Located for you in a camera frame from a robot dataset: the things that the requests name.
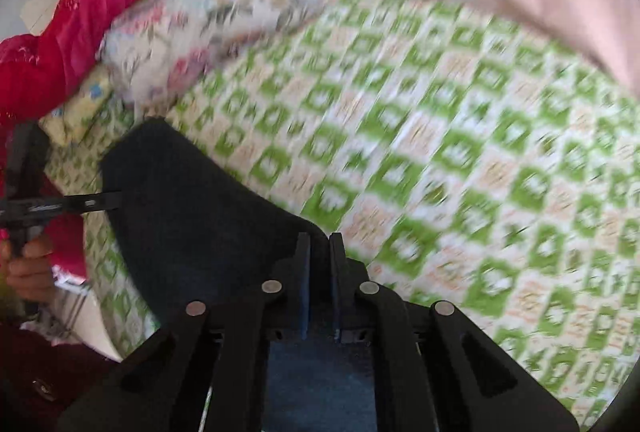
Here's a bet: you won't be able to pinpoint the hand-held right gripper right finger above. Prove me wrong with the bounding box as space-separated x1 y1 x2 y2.
329 232 581 432

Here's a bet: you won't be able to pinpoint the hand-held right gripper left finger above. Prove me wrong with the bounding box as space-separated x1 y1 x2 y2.
57 232 313 432

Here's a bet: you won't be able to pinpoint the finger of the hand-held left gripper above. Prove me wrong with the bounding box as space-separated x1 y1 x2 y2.
47 190 123 216

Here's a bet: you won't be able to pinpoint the dark grey pants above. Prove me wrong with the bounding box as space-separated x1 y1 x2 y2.
100 117 381 432

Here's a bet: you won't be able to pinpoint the person's left hand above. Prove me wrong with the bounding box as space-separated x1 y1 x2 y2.
0 232 57 309

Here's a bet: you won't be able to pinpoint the yellow printed cloth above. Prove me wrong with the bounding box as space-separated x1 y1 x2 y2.
40 0 246 148

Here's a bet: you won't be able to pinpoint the person's dark red garment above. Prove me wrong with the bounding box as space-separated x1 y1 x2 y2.
0 319 123 432

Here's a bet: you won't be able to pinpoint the red floral blanket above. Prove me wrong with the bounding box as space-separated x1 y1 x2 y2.
0 0 223 125

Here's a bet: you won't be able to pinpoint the green checked bed sheet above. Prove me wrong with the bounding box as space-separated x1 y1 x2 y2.
45 0 640 432

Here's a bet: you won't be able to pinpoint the pale floral ruffled cloth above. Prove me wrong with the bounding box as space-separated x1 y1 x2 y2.
100 0 331 108

